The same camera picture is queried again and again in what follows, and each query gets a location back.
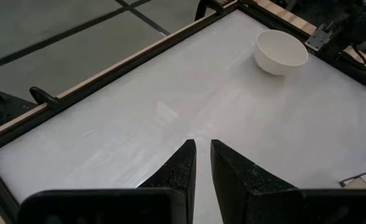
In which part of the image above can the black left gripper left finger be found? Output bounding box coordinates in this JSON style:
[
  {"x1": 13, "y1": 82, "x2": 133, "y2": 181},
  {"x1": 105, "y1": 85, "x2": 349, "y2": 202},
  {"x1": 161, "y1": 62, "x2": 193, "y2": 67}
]
[{"x1": 16, "y1": 139, "x2": 197, "y2": 224}]

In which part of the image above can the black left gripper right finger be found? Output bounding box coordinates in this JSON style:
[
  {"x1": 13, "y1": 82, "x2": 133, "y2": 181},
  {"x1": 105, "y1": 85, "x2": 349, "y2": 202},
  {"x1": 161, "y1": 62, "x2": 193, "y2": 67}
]
[{"x1": 210, "y1": 139, "x2": 366, "y2": 224}]

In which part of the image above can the black table clamp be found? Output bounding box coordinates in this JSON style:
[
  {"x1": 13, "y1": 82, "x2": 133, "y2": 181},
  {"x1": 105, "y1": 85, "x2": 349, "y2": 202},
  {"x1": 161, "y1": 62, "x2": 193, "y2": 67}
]
[
  {"x1": 29, "y1": 86, "x2": 66, "y2": 110},
  {"x1": 194, "y1": 0, "x2": 226, "y2": 22}
]

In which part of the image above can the white opaque bowl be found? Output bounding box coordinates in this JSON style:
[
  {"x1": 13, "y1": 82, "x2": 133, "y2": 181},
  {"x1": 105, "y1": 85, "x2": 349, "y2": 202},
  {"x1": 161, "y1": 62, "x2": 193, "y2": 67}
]
[{"x1": 253, "y1": 29, "x2": 309, "y2": 77}]

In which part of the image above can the black perforated computer case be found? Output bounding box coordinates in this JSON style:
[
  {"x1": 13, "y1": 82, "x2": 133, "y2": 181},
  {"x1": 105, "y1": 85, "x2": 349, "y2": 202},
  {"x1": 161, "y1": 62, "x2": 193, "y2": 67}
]
[{"x1": 0, "y1": 86, "x2": 38, "y2": 134}]

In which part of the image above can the grey metal wire rod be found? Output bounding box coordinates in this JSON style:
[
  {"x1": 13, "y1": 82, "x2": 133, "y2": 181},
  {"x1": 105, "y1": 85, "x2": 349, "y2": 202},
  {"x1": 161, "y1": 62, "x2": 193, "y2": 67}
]
[{"x1": 339, "y1": 166, "x2": 366, "y2": 187}]

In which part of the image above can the black metal table frame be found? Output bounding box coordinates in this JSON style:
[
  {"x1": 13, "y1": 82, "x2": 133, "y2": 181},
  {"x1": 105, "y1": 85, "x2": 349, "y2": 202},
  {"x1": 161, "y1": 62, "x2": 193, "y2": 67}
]
[{"x1": 0, "y1": 0, "x2": 366, "y2": 224}]

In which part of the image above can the grey metal mounting bracket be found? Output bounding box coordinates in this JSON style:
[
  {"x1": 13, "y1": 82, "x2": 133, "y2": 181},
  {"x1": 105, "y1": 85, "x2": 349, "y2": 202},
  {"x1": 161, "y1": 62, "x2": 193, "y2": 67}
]
[{"x1": 304, "y1": 21, "x2": 335, "y2": 52}]

